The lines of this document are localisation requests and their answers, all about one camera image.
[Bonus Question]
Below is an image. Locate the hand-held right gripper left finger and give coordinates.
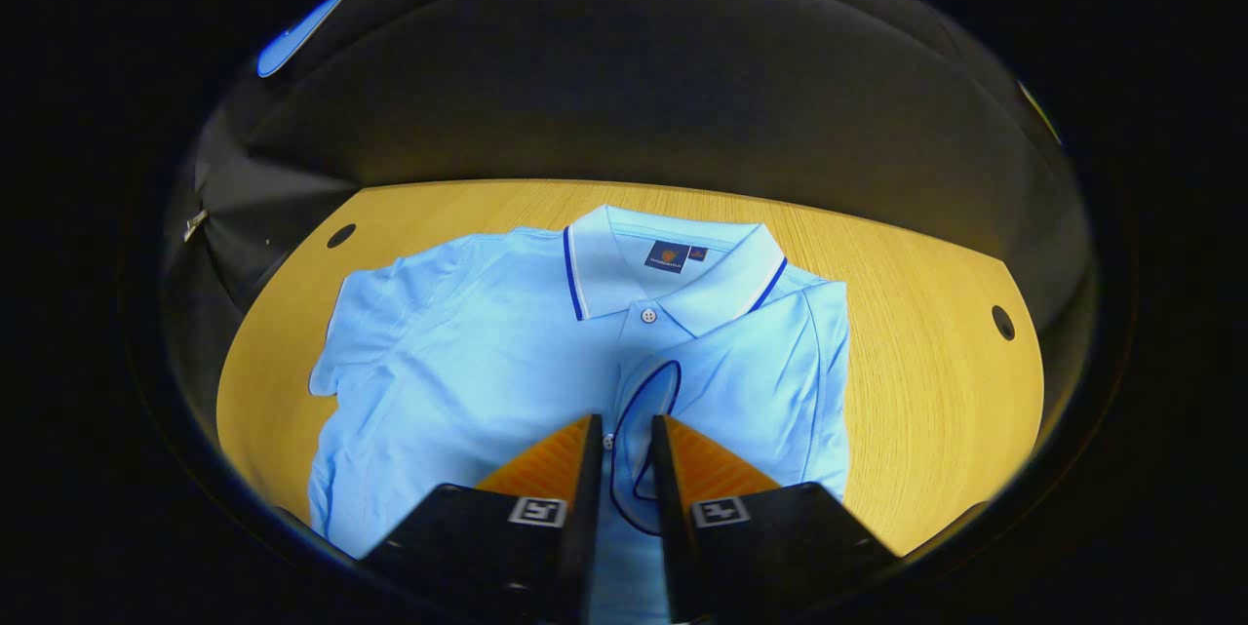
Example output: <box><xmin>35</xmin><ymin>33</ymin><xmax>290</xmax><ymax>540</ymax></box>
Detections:
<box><xmin>359</xmin><ymin>413</ymin><xmax>605</xmax><ymax>625</ymax></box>

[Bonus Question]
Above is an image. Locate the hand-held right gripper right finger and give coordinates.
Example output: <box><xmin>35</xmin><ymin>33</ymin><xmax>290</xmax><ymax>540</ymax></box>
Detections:
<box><xmin>650</xmin><ymin>413</ymin><xmax>898</xmax><ymax>625</ymax></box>

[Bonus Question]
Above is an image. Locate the light blue polo T-shirt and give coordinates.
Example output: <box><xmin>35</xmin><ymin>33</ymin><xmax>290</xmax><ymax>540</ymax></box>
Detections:
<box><xmin>307</xmin><ymin>204</ymin><xmax>851</xmax><ymax>625</ymax></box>

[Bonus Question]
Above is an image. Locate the black backdrop cloth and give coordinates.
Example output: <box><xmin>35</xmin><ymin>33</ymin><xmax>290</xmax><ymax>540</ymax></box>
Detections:
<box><xmin>161</xmin><ymin>0</ymin><xmax>1093</xmax><ymax>548</ymax></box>

